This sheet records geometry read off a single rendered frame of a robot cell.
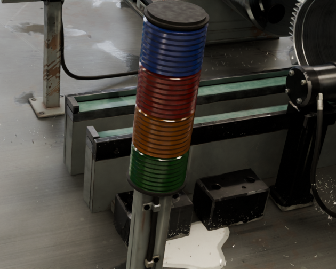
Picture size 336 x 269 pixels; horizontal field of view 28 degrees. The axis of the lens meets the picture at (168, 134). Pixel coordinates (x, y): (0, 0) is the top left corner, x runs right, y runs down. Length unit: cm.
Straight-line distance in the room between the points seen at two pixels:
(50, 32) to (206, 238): 46
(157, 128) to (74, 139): 43
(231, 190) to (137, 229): 29
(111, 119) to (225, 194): 22
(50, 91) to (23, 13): 47
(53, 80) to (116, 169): 31
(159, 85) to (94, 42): 94
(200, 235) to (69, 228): 19
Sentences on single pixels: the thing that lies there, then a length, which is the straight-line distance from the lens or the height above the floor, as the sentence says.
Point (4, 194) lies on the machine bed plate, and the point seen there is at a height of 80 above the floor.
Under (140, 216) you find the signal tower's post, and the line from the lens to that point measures 72.
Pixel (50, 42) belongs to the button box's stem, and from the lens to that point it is 120.
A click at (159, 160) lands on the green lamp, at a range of 66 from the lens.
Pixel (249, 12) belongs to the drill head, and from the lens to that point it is 133.
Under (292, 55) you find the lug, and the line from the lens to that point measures 123.
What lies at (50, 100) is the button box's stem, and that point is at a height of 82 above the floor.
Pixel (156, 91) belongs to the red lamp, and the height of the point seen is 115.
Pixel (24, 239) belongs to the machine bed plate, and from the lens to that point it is 98.
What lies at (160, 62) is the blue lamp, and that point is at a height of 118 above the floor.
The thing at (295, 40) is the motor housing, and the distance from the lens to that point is 122.
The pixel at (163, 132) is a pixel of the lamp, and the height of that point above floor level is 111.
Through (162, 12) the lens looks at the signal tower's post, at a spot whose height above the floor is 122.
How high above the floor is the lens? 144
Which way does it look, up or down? 32 degrees down
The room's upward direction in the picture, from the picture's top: 7 degrees clockwise
